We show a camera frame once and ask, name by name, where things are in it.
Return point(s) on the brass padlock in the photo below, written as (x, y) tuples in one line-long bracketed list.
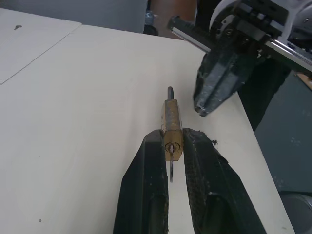
[(172, 122)]

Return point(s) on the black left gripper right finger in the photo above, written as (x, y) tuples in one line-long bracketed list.
[(214, 195)]

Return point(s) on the small silver key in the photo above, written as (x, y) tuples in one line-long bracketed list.
[(17, 27)]

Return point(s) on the grey rounded robot body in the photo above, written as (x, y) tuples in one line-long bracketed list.
[(297, 212)]

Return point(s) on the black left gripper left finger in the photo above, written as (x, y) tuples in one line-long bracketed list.
[(143, 185)]

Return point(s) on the white flat board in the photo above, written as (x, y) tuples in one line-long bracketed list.
[(29, 41)]

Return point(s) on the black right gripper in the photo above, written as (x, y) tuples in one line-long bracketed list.
[(258, 22)]

